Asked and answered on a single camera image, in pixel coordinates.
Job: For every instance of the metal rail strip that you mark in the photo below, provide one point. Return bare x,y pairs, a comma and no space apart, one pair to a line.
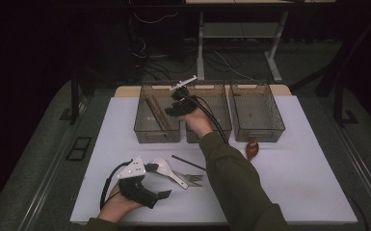
49,179
366,179

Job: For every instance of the black rectangular frame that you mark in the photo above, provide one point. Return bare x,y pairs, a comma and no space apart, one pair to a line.
78,149

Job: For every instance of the brown wooden spoon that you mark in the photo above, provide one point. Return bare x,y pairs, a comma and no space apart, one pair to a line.
252,150

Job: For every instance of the metal fork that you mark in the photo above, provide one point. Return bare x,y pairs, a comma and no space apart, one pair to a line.
195,184
196,176

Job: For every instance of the person's left hand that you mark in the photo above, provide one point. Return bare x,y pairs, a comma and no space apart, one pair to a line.
115,207

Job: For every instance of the brown wooden chopstick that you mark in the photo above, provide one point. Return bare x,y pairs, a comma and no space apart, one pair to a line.
162,112
159,112

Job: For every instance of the white plastic spoon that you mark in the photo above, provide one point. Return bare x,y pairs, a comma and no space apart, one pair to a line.
164,166

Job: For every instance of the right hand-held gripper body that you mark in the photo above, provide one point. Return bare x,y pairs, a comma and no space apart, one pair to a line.
188,103

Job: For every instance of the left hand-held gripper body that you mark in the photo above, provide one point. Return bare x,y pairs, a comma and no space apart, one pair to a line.
135,191

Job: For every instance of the translucent brown plastic bin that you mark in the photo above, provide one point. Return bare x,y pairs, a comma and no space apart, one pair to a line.
221,99
257,112
144,128

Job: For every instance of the white desk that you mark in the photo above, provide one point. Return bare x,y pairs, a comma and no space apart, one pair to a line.
200,48

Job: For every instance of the white table sheet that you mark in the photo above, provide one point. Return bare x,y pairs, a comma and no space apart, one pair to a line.
180,208

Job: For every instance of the black metal stand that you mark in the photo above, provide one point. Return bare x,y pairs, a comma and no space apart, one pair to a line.
338,106
74,102

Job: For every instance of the person's right hand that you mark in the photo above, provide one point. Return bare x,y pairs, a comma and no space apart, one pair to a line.
197,123

